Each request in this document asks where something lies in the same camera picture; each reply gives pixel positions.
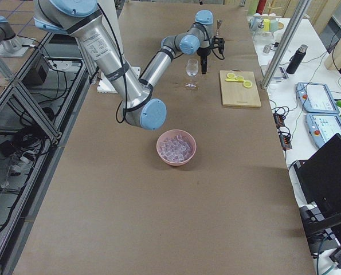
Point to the bamboo cutting board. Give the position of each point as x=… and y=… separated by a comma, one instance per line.
x=234, y=94

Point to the aluminium frame post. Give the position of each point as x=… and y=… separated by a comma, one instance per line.
x=286, y=39

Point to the black water bottle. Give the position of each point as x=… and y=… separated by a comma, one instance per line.
x=297, y=58

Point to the lemon slice near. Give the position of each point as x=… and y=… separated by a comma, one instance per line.
x=247, y=84

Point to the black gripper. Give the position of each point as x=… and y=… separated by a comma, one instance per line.
x=202, y=52

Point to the blue teach pendant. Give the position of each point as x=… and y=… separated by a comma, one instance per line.
x=322, y=127
x=316, y=98

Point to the clear wine glass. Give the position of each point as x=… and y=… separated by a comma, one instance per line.
x=192, y=71

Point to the black laptop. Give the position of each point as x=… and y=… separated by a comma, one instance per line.
x=320, y=177

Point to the pink bowl of ice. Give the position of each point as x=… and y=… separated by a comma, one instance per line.
x=176, y=147

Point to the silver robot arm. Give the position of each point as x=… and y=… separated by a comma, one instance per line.
x=83, y=20

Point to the blue teach pendant near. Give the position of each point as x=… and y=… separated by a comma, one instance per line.
x=322, y=127

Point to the yellow plastic knife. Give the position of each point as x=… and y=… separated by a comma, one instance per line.
x=235, y=80

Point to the blue teach pendant far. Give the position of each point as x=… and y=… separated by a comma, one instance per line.
x=316, y=98

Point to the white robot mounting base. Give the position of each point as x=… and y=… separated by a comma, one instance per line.
x=110, y=23

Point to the steel double jigger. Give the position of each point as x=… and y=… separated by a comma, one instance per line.
x=218, y=26

